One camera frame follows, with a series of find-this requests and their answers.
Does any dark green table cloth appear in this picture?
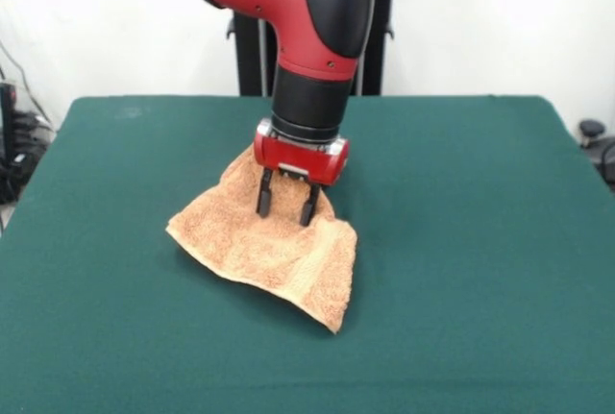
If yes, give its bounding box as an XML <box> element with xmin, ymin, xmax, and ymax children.
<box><xmin>0</xmin><ymin>94</ymin><xmax>615</xmax><ymax>414</ymax></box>

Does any black office chair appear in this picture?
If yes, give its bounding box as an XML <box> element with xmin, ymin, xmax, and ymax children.
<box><xmin>578</xmin><ymin>118</ymin><xmax>615</xmax><ymax>194</ymax></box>

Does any black equipment pile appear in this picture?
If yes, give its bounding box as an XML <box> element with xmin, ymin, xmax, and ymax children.
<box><xmin>0</xmin><ymin>110</ymin><xmax>57</xmax><ymax>205</ymax></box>

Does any grey cable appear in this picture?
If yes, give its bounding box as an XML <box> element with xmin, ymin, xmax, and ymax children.
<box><xmin>0</xmin><ymin>41</ymin><xmax>49</xmax><ymax>122</ymax></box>

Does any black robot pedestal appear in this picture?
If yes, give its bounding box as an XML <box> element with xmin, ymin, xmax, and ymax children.
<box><xmin>225</xmin><ymin>0</ymin><xmax>418</xmax><ymax>97</ymax></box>

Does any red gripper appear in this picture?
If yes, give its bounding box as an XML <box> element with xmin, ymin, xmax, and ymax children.
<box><xmin>253</xmin><ymin>118</ymin><xmax>351</xmax><ymax>228</ymax></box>

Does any black computer tower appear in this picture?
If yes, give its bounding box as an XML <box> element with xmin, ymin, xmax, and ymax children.
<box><xmin>0</xmin><ymin>81</ymin><xmax>19</xmax><ymax>165</ymax></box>

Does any tan terry towel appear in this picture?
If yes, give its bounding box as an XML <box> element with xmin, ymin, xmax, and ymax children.
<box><xmin>165</xmin><ymin>144</ymin><xmax>359</xmax><ymax>336</ymax></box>

